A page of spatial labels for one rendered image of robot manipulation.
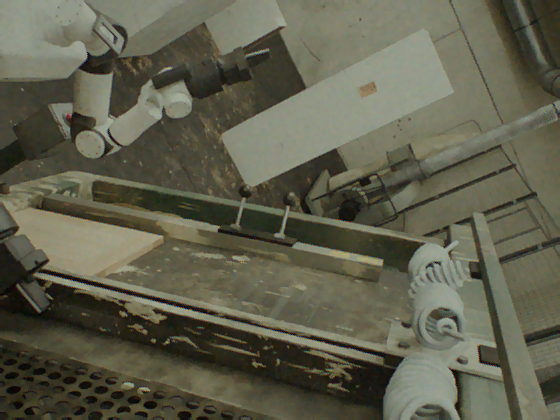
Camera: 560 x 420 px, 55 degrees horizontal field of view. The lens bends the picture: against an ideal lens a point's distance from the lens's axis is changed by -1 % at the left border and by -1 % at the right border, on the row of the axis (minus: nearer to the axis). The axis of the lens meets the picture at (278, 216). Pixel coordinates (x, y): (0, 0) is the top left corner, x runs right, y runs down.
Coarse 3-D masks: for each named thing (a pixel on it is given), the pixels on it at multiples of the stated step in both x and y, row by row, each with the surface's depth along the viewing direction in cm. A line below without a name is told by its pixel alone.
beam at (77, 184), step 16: (64, 176) 172; (80, 176) 174; (96, 176) 177; (16, 192) 148; (32, 192) 150; (48, 192) 153; (64, 192) 160; (80, 192) 168; (16, 208) 142; (32, 208) 148
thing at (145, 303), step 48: (48, 288) 92; (96, 288) 91; (144, 288) 93; (144, 336) 89; (192, 336) 86; (240, 336) 84; (288, 336) 83; (336, 336) 85; (336, 384) 81; (384, 384) 79
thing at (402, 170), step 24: (408, 144) 683; (432, 144) 668; (456, 144) 661; (360, 168) 709; (384, 168) 678; (408, 168) 654; (312, 192) 650; (336, 192) 662; (360, 192) 650; (384, 192) 670; (408, 192) 650; (336, 216) 639; (360, 216) 651; (384, 216) 647
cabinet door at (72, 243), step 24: (24, 216) 139; (48, 216) 141; (48, 240) 125; (72, 240) 127; (96, 240) 129; (120, 240) 131; (144, 240) 132; (72, 264) 113; (96, 264) 114; (120, 264) 119
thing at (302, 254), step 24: (96, 216) 147; (120, 216) 145; (144, 216) 144; (168, 216) 146; (192, 240) 141; (216, 240) 139; (240, 240) 137; (312, 264) 133; (336, 264) 131; (360, 264) 129
